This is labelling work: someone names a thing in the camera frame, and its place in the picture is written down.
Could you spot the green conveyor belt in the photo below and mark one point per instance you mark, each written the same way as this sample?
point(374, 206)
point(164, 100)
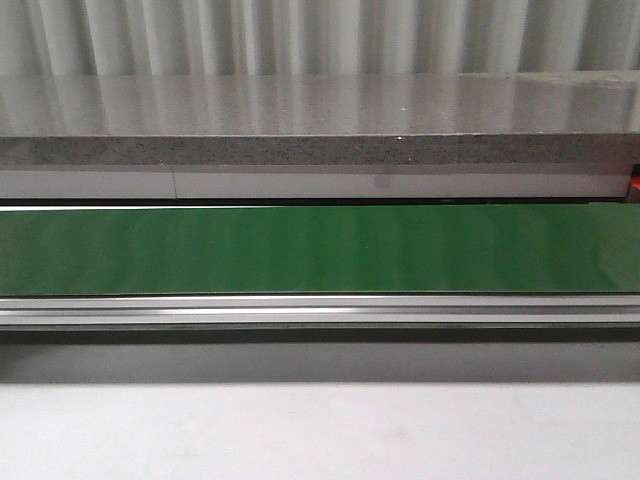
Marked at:
point(521, 248)

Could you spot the aluminium conveyor frame rail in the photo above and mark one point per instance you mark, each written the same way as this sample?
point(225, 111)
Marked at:
point(318, 311)

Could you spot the red plastic tray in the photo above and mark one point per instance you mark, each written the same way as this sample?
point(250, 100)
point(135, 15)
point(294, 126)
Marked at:
point(633, 195)

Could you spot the grey speckled stone counter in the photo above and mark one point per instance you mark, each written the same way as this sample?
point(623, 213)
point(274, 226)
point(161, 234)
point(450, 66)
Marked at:
point(546, 137)

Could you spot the white pleated curtain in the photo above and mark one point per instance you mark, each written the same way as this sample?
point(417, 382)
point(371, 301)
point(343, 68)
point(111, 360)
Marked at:
point(316, 37)

